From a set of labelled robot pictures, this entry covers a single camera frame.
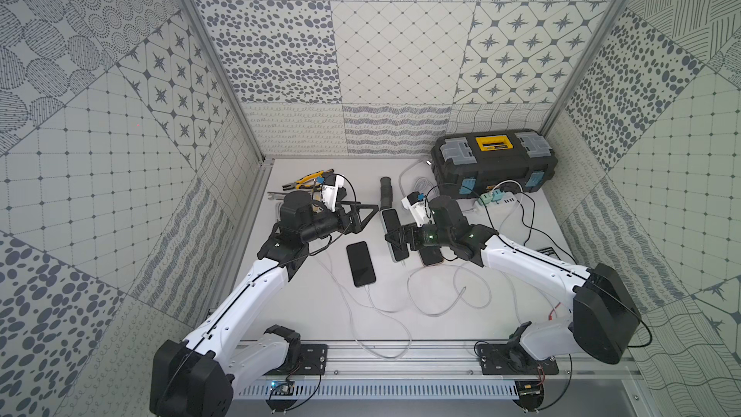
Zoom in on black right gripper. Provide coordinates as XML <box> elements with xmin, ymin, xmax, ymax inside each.
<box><xmin>385</xmin><ymin>220</ymin><xmax>453</xmax><ymax>250</ymax></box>

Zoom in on grey-green case phone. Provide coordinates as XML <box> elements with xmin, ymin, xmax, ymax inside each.
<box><xmin>381</xmin><ymin>208</ymin><xmax>409</xmax><ymax>263</ymax></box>

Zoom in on pink case phone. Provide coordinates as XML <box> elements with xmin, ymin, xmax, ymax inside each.
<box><xmin>418</xmin><ymin>247</ymin><xmax>445</xmax><ymax>266</ymax></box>

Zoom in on white charging cable blue phone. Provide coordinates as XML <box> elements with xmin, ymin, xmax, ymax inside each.
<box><xmin>320</xmin><ymin>256</ymin><xmax>413</xmax><ymax>361</ymax></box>

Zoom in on white charging cable pink phone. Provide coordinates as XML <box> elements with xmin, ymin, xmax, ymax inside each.
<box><xmin>439</xmin><ymin>263</ymin><xmax>493</xmax><ymax>316</ymax></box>

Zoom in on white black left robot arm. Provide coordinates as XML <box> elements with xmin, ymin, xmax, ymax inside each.
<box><xmin>150</xmin><ymin>187</ymin><xmax>379</xmax><ymax>416</ymax></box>

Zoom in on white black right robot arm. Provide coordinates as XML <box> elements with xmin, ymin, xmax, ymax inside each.
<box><xmin>384</xmin><ymin>195</ymin><xmax>643</xmax><ymax>365</ymax></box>

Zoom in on yellow black pliers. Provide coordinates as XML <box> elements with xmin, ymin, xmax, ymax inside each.
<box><xmin>282</xmin><ymin>169</ymin><xmax>334</xmax><ymax>191</ymax></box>

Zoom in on silver wrench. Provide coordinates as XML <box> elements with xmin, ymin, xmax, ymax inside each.
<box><xmin>266</xmin><ymin>191</ymin><xmax>289</xmax><ymax>201</ymax></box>

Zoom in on green charger plugs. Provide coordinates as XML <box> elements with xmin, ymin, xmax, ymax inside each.
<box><xmin>478</xmin><ymin>189</ymin><xmax>514</xmax><ymax>206</ymax></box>

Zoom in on black yellow toolbox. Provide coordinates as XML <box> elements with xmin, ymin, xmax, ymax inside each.
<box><xmin>430</xmin><ymin>129</ymin><xmax>558</xmax><ymax>199</ymax></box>

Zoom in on white power strip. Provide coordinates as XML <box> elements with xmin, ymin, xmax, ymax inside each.
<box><xmin>476</xmin><ymin>190</ymin><xmax>520</xmax><ymax>208</ymax></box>

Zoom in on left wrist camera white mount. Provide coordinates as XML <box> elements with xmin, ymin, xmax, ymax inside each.
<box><xmin>321</xmin><ymin>173</ymin><xmax>345</xmax><ymax>212</ymax></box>

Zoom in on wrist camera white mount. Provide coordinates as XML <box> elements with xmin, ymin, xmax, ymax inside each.
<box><xmin>321</xmin><ymin>173</ymin><xmax>345</xmax><ymax>212</ymax></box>
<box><xmin>401</xmin><ymin>191</ymin><xmax>430</xmax><ymax>228</ymax></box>

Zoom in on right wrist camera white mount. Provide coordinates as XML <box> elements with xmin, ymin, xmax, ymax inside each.
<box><xmin>401</xmin><ymin>191</ymin><xmax>430</xmax><ymax>228</ymax></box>

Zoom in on coiled grey power cable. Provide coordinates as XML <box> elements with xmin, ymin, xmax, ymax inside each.
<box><xmin>396</xmin><ymin>160</ymin><xmax>432</xmax><ymax>198</ymax></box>

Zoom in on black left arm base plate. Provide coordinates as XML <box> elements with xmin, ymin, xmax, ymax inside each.
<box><xmin>266</xmin><ymin>344</ymin><xmax>329</xmax><ymax>376</ymax></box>

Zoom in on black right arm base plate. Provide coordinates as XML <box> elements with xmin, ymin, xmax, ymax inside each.
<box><xmin>474</xmin><ymin>342</ymin><xmax>560</xmax><ymax>376</ymax></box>

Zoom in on aluminium front rail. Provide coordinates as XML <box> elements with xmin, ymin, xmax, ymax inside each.
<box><xmin>164</xmin><ymin>338</ymin><xmax>644</xmax><ymax>382</ymax></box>

